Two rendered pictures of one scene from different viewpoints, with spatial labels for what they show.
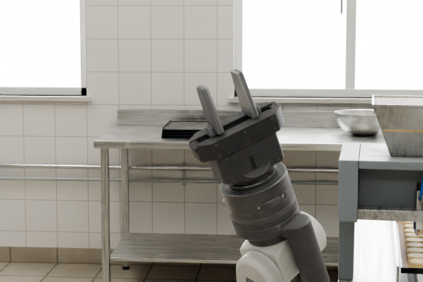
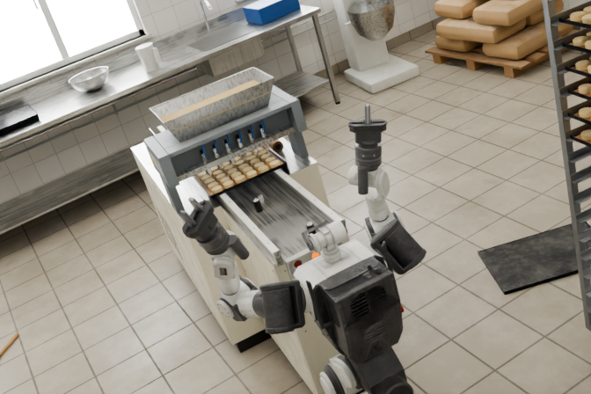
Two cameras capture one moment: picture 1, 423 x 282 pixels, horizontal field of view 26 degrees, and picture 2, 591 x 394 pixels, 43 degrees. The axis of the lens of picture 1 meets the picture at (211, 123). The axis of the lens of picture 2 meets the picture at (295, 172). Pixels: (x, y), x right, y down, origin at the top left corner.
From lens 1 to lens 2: 126 cm
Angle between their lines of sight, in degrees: 31
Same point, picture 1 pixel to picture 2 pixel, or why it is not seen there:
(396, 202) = (192, 164)
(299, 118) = (42, 93)
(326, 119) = (61, 86)
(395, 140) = (180, 134)
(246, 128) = (204, 217)
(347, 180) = (166, 166)
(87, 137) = not seen: outside the picture
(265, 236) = (223, 251)
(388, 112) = (172, 122)
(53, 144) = not seen: outside the picture
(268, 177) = (216, 229)
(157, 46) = not seen: outside the picture
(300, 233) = (236, 243)
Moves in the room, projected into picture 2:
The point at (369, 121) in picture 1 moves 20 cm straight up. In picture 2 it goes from (97, 80) to (87, 56)
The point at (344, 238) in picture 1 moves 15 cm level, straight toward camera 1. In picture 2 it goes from (172, 193) to (181, 203)
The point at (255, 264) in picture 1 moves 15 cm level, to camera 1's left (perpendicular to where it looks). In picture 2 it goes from (222, 262) to (180, 287)
